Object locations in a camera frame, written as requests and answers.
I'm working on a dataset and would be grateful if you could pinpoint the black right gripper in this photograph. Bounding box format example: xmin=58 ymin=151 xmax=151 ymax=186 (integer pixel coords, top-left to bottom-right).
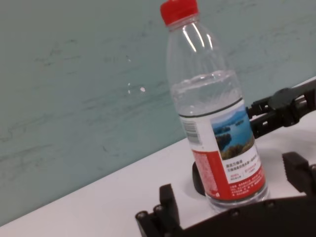
xmin=246 ymin=82 xmax=316 ymax=139

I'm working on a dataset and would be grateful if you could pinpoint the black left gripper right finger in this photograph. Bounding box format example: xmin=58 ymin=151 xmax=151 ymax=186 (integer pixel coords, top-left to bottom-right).
xmin=281 ymin=151 xmax=316 ymax=197

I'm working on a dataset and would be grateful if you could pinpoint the clear water bottle red cap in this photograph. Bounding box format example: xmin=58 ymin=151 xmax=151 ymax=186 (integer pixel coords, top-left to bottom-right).
xmin=159 ymin=0 xmax=270 ymax=212

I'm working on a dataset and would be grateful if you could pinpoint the blue push button black base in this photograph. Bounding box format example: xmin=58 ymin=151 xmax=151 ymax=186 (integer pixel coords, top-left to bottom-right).
xmin=191 ymin=160 xmax=207 ymax=198

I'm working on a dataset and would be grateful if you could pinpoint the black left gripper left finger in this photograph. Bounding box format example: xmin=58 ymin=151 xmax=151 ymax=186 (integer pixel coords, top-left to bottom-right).
xmin=135 ymin=183 xmax=184 ymax=237

